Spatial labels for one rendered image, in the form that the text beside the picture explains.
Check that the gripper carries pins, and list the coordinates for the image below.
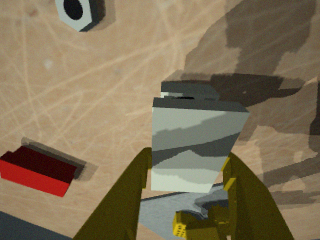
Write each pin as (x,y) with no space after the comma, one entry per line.
(253,212)

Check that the grey hex nut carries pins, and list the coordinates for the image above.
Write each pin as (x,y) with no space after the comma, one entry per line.
(81,15)

